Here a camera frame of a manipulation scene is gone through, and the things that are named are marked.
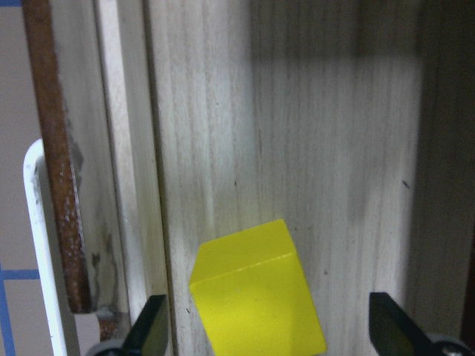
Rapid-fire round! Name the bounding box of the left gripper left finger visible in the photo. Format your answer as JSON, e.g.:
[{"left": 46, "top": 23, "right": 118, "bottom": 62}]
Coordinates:
[{"left": 122, "top": 294, "right": 168, "bottom": 355}]

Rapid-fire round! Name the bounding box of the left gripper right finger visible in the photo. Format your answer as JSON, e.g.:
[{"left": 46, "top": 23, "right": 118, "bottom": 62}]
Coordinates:
[{"left": 369, "top": 292, "right": 431, "bottom": 355}]

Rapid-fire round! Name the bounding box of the yellow block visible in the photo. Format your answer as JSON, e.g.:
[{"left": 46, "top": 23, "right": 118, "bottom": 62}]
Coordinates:
[{"left": 189, "top": 219, "right": 327, "bottom": 355}]

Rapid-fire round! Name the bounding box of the white drawer handle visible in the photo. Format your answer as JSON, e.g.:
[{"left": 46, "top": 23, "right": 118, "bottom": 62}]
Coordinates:
[{"left": 23, "top": 139, "right": 68, "bottom": 355}]

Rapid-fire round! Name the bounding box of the light wood drawer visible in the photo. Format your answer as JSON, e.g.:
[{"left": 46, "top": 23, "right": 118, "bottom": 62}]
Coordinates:
[{"left": 50, "top": 1, "right": 474, "bottom": 355}]

